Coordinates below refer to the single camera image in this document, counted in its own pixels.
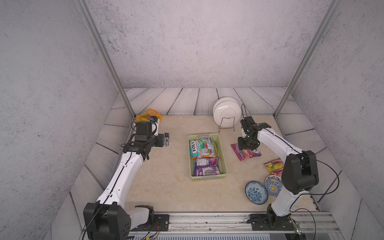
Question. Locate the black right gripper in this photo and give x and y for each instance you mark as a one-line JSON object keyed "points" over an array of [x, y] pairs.
{"points": [[253, 146]]}

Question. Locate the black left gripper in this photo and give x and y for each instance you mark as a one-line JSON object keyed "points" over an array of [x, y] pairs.
{"points": [[160, 143]]}

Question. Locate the pink Fox's berries candy bag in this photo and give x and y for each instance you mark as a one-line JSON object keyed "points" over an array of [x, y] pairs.
{"points": [[245, 154]]}

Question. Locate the yellow orange candy bag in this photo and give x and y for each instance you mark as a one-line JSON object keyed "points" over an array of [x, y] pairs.
{"points": [[150, 113]]}

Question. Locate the pink yellow Fox's candy bag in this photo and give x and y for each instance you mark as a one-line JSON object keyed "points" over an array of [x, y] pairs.
{"points": [[203, 155]]}

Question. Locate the teal red Fox's fruits bag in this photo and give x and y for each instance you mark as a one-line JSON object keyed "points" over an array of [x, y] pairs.
{"points": [[206, 145]]}

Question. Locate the purple Fox's berries bag back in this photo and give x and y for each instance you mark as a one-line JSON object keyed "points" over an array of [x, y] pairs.
{"points": [[207, 167]]}

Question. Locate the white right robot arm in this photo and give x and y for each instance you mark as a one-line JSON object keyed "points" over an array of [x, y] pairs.
{"points": [[300, 172]]}

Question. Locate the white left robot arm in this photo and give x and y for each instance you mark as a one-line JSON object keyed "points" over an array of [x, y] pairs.
{"points": [[106, 219]]}

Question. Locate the green plastic basket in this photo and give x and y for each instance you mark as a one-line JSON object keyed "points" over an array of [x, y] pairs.
{"points": [[220, 155]]}

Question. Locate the orange Fox's fruits candy bag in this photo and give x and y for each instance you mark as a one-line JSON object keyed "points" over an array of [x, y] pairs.
{"points": [[275, 167]]}

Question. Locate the white plate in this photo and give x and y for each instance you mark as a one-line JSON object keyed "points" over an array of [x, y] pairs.
{"points": [[226, 107]]}

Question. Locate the blue yellow patterned plate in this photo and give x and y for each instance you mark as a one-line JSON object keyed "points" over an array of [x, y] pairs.
{"points": [[273, 185]]}

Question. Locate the blue patterned bowl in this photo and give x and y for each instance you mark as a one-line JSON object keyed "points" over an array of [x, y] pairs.
{"points": [[256, 193]]}

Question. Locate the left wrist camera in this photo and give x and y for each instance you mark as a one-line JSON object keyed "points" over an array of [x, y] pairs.
{"points": [[154, 125]]}

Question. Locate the metal wire plate rack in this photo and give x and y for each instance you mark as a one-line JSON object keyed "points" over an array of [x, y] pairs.
{"points": [[227, 123]]}

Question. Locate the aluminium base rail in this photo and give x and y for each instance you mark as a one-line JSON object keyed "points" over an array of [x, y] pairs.
{"points": [[237, 226]]}

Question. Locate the aluminium corner post left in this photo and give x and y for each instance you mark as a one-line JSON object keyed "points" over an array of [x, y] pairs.
{"points": [[85, 12]]}

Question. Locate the aluminium corner post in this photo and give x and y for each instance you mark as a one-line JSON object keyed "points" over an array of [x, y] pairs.
{"points": [[85, 12], [319, 33]]}

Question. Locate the aluminium corner post right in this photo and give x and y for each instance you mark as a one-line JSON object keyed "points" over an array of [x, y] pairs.
{"points": [[319, 33]]}

